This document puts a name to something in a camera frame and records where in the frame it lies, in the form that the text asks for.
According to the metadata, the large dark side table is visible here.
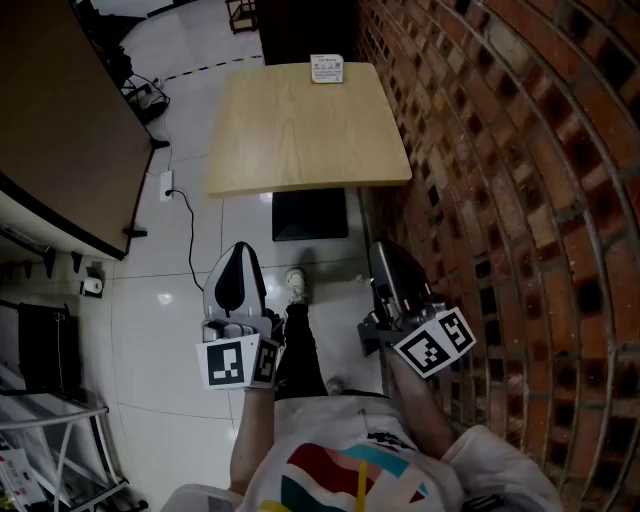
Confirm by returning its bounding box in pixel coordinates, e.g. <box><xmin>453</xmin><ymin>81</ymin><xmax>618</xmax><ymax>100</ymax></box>
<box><xmin>0</xmin><ymin>0</ymin><xmax>171</xmax><ymax>261</ymax></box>

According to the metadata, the tangle of black cables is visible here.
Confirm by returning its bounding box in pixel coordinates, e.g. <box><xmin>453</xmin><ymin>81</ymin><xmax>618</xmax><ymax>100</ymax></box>
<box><xmin>99</xmin><ymin>44</ymin><xmax>172</xmax><ymax>124</ymax></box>

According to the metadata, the metal trolley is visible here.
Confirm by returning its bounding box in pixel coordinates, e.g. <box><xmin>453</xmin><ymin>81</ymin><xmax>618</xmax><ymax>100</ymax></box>
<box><xmin>224</xmin><ymin>0</ymin><xmax>259</xmax><ymax>35</ymax></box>

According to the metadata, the grey box device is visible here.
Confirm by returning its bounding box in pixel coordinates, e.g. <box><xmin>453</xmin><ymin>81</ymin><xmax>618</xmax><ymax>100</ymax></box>
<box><xmin>160</xmin><ymin>483</ymin><xmax>242</xmax><ymax>512</ymax></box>

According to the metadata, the person's left forearm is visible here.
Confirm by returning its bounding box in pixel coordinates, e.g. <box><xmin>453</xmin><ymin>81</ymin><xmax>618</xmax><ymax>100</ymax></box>
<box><xmin>229</xmin><ymin>387</ymin><xmax>277</xmax><ymax>497</ymax></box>

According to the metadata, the dark cabinet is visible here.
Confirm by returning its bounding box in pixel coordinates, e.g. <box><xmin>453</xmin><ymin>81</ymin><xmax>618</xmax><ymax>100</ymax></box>
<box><xmin>255</xmin><ymin>0</ymin><xmax>364</xmax><ymax>66</ymax></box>

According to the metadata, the black strap buckle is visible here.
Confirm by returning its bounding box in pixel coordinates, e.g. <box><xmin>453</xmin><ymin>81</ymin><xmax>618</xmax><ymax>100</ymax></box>
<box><xmin>462</xmin><ymin>492</ymin><xmax>506</xmax><ymax>512</ymax></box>

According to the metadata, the person's right forearm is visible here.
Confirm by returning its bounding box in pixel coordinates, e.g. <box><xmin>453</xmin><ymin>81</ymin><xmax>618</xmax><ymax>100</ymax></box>
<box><xmin>387</xmin><ymin>349</ymin><xmax>457</xmax><ymax>459</ymax></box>

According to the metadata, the white shirt with colourful print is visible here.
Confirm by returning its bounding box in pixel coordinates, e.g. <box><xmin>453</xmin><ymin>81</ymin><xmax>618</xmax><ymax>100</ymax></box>
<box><xmin>239</xmin><ymin>394</ymin><xmax>564</xmax><ymax>512</ymax></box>

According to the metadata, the metal rack with papers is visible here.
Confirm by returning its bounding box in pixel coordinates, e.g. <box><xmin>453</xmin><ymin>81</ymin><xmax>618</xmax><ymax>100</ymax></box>
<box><xmin>0</xmin><ymin>389</ymin><xmax>132</xmax><ymax>512</ymax></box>

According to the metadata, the black table base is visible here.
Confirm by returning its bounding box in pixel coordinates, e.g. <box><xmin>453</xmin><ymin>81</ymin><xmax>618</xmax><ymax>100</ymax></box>
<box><xmin>271</xmin><ymin>188</ymin><xmax>350</xmax><ymax>243</ymax></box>

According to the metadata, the white paper roll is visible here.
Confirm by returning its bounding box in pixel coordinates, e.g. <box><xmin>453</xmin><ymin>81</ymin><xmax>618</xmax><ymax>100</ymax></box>
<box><xmin>79</xmin><ymin>273</ymin><xmax>105</xmax><ymax>299</ymax></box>

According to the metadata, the person's black trouser leg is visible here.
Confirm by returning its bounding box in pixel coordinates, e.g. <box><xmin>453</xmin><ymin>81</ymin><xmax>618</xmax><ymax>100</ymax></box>
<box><xmin>274</xmin><ymin>302</ymin><xmax>329</xmax><ymax>401</ymax></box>

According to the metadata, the wooden table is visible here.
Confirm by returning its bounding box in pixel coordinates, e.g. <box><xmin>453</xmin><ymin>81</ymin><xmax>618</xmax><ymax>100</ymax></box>
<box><xmin>205</xmin><ymin>61</ymin><xmax>414</xmax><ymax>199</ymax></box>

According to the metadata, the black power cable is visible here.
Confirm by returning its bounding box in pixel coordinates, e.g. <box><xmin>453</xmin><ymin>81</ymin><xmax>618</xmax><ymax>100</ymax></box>
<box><xmin>164</xmin><ymin>187</ymin><xmax>207</xmax><ymax>294</ymax></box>

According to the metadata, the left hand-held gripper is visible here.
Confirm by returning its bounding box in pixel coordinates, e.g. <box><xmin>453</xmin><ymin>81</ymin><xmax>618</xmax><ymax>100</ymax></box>
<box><xmin>195</xmin><ymin>242</ymin><xmax>281</xmax><ymax>391</ymax></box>

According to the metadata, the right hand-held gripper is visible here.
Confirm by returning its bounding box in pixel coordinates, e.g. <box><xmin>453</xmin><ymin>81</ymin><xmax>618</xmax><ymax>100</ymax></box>
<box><xmin>357</xmin><ymin>240</ymin><xmax>477</xmax><ymax>380</ymax></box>

